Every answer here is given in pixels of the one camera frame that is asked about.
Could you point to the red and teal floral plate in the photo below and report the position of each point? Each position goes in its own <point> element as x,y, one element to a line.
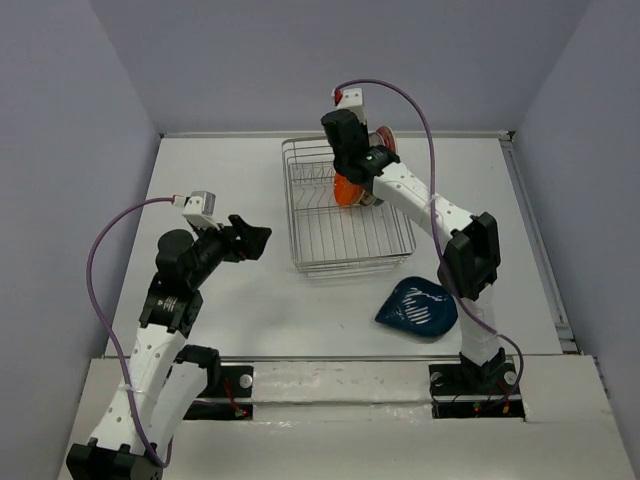
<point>387,138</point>

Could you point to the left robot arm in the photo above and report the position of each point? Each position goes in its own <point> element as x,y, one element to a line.
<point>164,374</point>

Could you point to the silver wire dish rack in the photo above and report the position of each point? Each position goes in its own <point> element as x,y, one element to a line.
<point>327,239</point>

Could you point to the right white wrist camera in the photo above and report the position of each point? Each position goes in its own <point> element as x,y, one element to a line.
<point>350,99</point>

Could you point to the orange plate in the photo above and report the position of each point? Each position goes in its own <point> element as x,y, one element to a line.
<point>346,194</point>

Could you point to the navy blue shell dish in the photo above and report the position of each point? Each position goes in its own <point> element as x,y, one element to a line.
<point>418,308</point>

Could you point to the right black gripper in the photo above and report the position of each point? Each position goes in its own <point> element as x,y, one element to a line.
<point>364,129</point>

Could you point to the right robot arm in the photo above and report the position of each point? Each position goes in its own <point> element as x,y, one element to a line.
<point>467,245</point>

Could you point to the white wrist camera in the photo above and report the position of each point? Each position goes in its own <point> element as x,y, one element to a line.
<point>197,208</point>
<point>350,99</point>

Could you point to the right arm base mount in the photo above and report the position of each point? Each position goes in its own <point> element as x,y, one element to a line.
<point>455,397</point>

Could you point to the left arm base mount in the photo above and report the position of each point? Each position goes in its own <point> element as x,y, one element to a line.
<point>229,400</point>

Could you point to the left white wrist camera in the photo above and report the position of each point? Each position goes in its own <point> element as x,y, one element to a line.
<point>197,208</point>

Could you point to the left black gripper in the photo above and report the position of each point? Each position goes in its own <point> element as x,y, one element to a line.
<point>255,238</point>

